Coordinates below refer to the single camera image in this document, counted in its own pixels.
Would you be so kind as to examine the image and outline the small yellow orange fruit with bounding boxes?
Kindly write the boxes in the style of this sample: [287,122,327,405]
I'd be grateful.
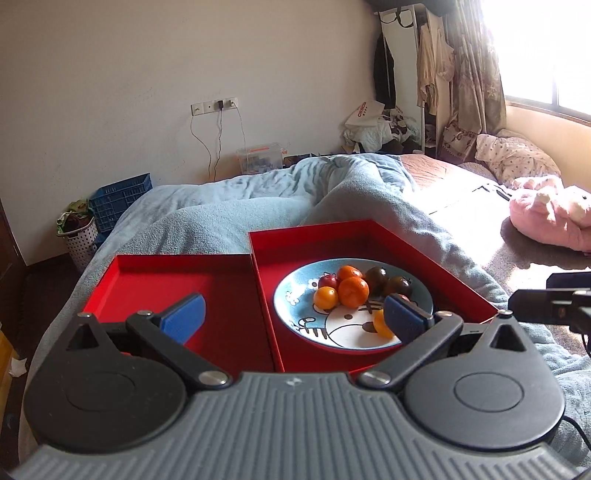
[373,309,394,340]

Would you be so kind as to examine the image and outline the dark brown tomato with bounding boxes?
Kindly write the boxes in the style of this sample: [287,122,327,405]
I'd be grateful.
[363,266,389,297]

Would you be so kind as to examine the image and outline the red box left tray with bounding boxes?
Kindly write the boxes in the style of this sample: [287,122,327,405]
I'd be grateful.
[83,254,281,376]

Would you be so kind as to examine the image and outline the red box tray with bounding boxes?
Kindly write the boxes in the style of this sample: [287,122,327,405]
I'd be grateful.
[249,220,498,374]
[83,254,281,376]

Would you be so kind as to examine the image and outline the orange tangerine front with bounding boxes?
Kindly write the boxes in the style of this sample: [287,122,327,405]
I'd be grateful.
[338,276,370,309]

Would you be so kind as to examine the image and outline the orange tangerine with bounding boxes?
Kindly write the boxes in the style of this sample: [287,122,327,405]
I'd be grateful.
[337,265,363,282]
[338,276,370,309]

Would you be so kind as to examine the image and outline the blue cartoon tiger plate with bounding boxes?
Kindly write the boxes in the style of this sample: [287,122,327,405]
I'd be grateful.
[273,258,434,354]

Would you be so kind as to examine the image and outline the orange tangerine back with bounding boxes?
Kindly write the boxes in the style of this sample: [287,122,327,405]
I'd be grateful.
[337,265,363,282]

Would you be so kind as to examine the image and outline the yellow cherry tomato on plate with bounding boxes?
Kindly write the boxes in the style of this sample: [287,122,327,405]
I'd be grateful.
[314,286,339,310]

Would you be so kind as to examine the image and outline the small red cherry apple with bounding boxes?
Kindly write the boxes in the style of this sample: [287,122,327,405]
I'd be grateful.
[318,273,339,290]

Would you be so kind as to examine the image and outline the pink plush toy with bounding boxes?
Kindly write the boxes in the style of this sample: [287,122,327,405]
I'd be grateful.
[509,175,590,253]

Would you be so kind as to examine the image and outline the light blue blanket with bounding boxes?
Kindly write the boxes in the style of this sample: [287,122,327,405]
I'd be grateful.
[13,156,590,479]

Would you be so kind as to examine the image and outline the red box right tray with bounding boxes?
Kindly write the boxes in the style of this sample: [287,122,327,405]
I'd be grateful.
[249,220,498,374]

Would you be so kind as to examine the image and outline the blue plastic crate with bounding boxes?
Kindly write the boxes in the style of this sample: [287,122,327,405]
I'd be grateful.
[88,173,152,234]

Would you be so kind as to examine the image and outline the white laundry basket with clothes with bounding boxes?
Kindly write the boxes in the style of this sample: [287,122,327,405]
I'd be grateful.
[56,200,98,273]

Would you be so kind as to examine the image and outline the polka dot pillow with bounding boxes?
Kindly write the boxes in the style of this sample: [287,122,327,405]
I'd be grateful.
[475,134,562,188]

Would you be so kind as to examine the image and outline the clear plastic storage box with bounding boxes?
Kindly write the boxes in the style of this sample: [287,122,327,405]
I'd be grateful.
[236,143,284,175]

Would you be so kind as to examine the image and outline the pile of clothes and bags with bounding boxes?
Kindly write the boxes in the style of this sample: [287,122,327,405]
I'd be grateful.
[342,100,423,155]

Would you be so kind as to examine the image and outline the patterned curtain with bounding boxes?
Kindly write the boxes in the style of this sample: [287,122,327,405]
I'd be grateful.
[440,1,507,165]

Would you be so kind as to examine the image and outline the hanging clothes on rack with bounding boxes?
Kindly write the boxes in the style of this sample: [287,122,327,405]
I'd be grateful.
[377,1,454,156]

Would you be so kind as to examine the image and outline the white charging cables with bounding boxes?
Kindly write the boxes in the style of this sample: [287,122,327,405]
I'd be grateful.
[189,103,249,183]

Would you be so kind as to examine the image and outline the white wall socket strip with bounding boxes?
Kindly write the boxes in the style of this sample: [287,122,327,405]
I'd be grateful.
[190,97,238,116]

